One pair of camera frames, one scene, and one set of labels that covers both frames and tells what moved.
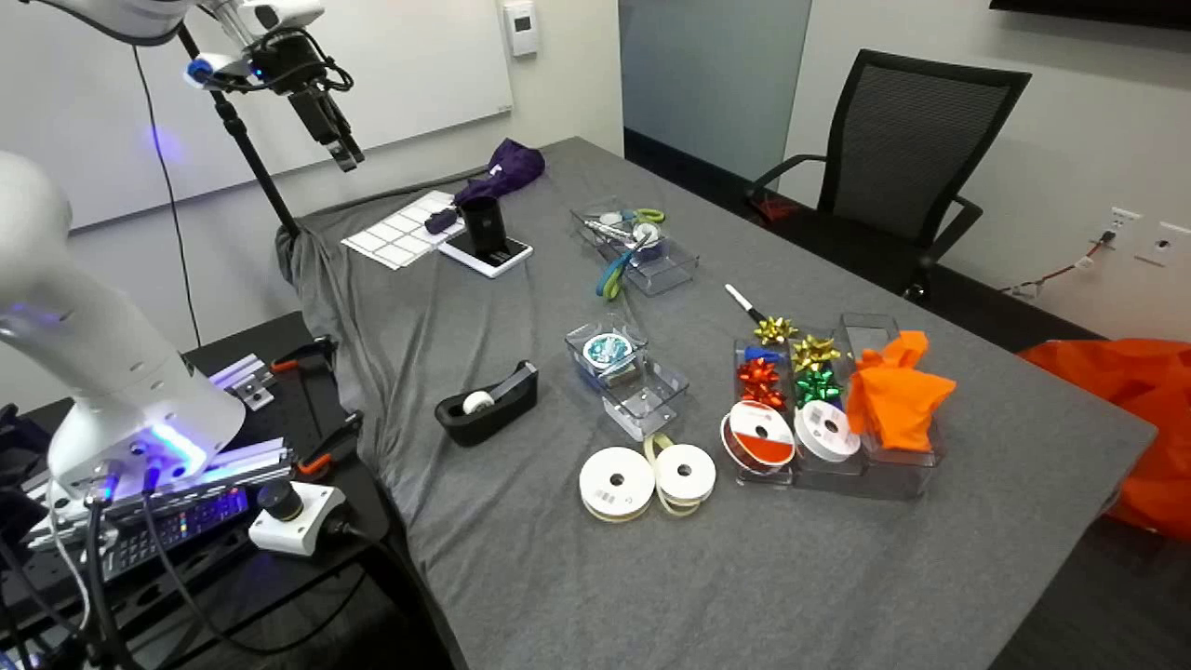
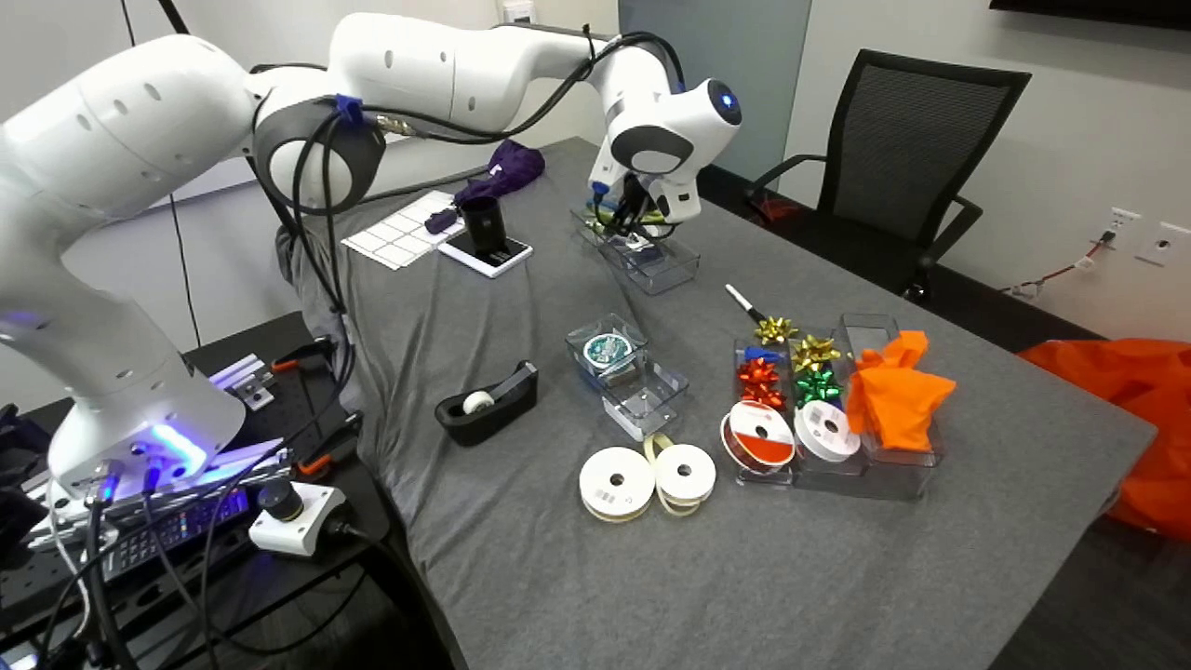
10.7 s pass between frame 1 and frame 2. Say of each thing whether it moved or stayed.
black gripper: moved
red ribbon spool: stayed
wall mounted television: stayed
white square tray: stayed
